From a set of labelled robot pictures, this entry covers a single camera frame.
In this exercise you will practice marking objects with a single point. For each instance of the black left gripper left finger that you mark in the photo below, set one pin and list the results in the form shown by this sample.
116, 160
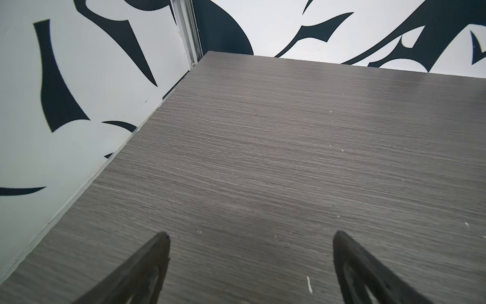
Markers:
139, 279

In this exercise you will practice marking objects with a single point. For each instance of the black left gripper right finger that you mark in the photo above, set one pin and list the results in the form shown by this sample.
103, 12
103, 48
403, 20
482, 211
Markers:
359, 273

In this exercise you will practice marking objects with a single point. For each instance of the aluminium corner post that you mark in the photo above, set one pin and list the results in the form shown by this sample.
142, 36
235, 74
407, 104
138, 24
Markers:
185, 18

